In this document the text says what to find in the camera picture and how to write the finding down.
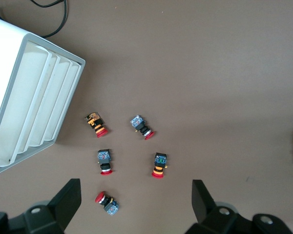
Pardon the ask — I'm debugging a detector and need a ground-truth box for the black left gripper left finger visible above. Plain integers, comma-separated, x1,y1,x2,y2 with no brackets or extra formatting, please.
48,178,82,234

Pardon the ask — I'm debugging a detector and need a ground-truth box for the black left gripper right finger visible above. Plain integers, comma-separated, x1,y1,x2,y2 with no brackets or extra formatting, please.
191,179,219,225

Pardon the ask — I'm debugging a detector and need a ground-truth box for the red mushroom button blue block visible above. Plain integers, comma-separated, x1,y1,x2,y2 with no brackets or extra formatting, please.
129,114,156,141
97,149,114,176
94,191,120,217

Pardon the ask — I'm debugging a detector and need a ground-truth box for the red button orange collar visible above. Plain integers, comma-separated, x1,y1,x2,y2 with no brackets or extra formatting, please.
151,152,168,178

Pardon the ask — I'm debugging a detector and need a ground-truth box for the red button orange contact block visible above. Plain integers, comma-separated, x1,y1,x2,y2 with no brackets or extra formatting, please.
84,111,108,138

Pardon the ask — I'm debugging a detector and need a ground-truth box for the brown table cover sheet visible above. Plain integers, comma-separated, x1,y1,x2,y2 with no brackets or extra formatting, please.
0,0,293,234

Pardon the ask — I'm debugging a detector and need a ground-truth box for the white compartment storage bin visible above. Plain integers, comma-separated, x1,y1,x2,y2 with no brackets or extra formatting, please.
0,14,86,178

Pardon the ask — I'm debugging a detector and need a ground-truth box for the black looped floor cable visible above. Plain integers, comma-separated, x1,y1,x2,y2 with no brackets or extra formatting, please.
0,0,70,39

